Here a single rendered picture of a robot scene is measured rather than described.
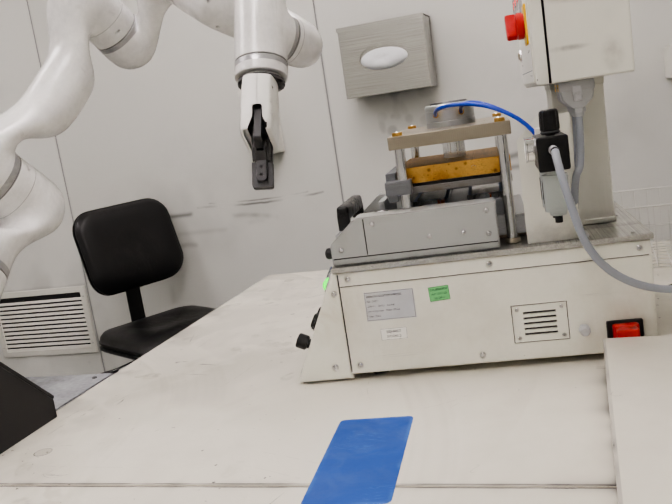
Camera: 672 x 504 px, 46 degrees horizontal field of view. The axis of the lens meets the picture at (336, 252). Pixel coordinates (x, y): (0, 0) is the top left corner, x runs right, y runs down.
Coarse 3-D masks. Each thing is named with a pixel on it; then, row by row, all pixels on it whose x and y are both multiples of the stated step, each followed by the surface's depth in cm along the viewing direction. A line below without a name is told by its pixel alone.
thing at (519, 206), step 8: (384, 200) 125; (520, 200) 130; (384, 208) 124; (392, 208) 133; (520, 208) 122; (504, 216) 118; (520, 216) 117; (504, 224) 118; (520, 224) 118; (504, 232) 118; (520, 232) 118
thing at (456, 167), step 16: (448, 144) 126; (464, 144) 127; (416, 160) 133; (432, 160) 127; (448, 160) 122; (464, 160) 118; (480, 160) 118; (496, 160) 117; (416, 176) 120; (432, 176) 119; (448, 176) 119; (464, 176) 118; (480, 176) 118; (496, 176) 118; (416, 192) 120
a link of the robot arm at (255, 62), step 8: (248, 56) 120; (256, 56) 120; (264, 56) 120; (272, 56) 121; (240, 64) 121; (248, 64) 120; (256, 64) 120; (264, 64) 120; (272, 64) 120; (280, 64) 121; (240, 72) 121; (248, 72) 121; (272, 72) 121; (280, 72) 122
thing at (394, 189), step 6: (390, 174) 119; (396, 174) 120; (390, 180) 119; (396, 180) 119; (408, 180) 117; (390, 186) 117; (396, 186) 117; (402, 186) 117; (408, 186) 117; (390, 192) 118; (396, 192) 117; (402, 192) 117; (408, 192) 117; (390, 198) 120; (396, 198) 120
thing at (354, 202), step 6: (354, 198) 135; (360, 198) 138; (342, 204) 128; (348, 204) 128; (354, 204) 132; (360, 204) 138; (342, 210) 126; (348, 210) 126; (354, 210) 131; (360, 210) 139; (342, 216) 126; (348, 216) 126; (354, 216) 140; (342, 222) 126; (348, 222) 126; (342, 228) 126
